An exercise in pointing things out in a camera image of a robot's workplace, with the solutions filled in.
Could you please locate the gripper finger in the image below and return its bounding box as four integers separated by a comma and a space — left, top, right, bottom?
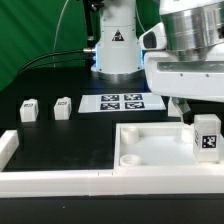
172, 98, 194, 125

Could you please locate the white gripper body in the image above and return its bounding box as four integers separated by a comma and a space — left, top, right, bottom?
139, 22, 224, 102

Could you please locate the white square table top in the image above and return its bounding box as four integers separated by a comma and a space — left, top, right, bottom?
114, 122, 224, 168

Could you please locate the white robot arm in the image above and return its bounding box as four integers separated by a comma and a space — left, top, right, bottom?
87, 0, 224, 108

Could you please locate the white U-shaped fence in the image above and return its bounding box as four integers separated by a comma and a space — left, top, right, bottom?
0, 131, 224, 198

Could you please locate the white sheet with tags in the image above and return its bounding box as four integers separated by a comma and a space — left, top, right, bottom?
78, 93, 166, 113

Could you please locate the green backdrop cloth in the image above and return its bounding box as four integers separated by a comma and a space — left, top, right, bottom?
0, 0, 163, 92

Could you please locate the black thick cable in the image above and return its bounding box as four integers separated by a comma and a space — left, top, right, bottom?
18, 48, 98, 76

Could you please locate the grey thin cable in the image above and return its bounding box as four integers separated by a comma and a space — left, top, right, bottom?
52, 0, 71, 68

